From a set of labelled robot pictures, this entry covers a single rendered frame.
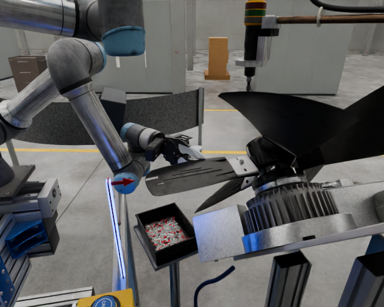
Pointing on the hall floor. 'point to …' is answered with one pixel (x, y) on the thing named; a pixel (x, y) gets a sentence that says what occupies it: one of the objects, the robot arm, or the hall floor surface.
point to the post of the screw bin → (175, 284)
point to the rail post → (132, 257)
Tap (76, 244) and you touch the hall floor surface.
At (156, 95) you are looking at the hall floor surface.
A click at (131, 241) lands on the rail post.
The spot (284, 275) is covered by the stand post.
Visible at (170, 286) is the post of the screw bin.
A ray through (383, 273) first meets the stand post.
